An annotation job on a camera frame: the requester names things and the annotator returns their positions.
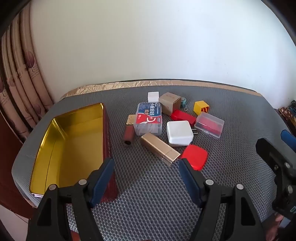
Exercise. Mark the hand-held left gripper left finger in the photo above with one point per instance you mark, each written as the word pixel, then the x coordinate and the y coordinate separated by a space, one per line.
pixel 103 183

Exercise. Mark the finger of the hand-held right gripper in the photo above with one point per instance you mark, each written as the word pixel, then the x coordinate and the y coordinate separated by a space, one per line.
pixel 282 171
pixel 289 138

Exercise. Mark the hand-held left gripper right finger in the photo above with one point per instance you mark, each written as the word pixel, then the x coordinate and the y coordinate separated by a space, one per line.
pixel 189 183

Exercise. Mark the red square case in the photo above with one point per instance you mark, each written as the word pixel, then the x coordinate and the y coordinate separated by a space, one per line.
pixel 195 157

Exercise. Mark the gold rectangular box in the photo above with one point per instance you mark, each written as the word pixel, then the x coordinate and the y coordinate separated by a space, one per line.
pixel 157 148

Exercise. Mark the white charger plug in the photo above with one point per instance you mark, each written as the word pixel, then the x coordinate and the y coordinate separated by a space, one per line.
pixel 179 133

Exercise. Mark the red and gold tin box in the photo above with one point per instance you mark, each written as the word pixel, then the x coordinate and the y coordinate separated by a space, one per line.
pixel 69 143

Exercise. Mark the clear plastic case red insert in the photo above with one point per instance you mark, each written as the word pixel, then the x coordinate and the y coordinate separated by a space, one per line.
pixel 209 125

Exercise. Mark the red rectangular box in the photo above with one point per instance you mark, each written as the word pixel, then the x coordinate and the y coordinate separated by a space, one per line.
pixel 182 116

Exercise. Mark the yellow striped cube box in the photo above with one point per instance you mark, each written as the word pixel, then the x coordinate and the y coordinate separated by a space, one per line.
pixel 200 107

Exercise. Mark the clear floss pick box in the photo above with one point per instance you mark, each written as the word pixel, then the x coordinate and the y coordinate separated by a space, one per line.
pixel 148 118

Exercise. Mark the brown cardboard box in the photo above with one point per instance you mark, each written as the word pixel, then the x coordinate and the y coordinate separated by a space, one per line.
pixel 168 103

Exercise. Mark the white and pink small box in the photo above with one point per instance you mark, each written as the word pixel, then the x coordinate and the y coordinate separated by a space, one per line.
pixel 153 96

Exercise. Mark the person's right hand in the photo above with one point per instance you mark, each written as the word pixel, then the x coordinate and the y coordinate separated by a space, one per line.
pixel 272 227

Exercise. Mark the patterned cloth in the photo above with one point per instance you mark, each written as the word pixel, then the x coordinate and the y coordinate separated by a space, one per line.
pixel 289 113

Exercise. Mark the grey honeycomb mat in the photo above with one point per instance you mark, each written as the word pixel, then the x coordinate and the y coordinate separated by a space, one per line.
pixel 231 150

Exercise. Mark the brown wooden door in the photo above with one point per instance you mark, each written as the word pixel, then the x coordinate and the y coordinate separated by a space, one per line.
pixel 9 166

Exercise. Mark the beige patterned curtain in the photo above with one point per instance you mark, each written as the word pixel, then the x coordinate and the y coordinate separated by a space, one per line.
pixel 23 69

